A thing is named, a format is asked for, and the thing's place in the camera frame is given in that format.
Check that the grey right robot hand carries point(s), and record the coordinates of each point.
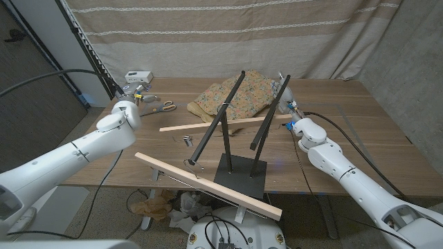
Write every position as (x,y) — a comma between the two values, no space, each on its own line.
(289,100)

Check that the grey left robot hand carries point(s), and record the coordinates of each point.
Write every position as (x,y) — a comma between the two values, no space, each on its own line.
(138,90)

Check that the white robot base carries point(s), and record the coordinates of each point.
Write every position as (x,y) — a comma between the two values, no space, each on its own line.
(249,228)

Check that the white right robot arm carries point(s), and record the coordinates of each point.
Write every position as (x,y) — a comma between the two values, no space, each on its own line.
(353,180)

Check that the black metal hanger rack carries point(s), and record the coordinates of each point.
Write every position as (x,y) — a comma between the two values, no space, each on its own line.
(242,173)

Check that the crumpled brown paper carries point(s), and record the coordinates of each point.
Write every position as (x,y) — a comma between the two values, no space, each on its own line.
(152,207)

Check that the crumpled white paper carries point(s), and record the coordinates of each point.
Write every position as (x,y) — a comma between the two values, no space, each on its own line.
(188,207)

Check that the white power strip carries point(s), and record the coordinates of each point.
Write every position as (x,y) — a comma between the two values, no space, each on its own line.
(138,76)

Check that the floral fabric piece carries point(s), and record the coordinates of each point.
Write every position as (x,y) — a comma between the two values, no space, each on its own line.
(249,93)

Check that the upper wooden slat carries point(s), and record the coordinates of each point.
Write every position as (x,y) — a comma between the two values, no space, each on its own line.
(194,128)

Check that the wooden slat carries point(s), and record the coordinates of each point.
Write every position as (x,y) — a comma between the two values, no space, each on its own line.
(214,188)
(194,128)

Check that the small metal clip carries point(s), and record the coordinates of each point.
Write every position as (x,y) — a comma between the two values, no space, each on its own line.
(187,140)

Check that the beige striped curtain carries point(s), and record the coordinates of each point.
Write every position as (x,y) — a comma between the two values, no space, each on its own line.
(207,52)

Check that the lower wooden slat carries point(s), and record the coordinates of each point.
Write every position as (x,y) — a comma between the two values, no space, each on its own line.
(214,188)

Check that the grey table leg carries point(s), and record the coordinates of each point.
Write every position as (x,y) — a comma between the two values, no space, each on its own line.
(328,218)

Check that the white table leg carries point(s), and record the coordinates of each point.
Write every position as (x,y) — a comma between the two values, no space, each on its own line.
(147,223)

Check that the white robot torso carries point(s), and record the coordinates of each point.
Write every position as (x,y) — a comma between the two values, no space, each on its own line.
(69,245)

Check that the white shoe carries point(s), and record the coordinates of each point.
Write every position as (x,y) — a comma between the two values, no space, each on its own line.
(26,219)

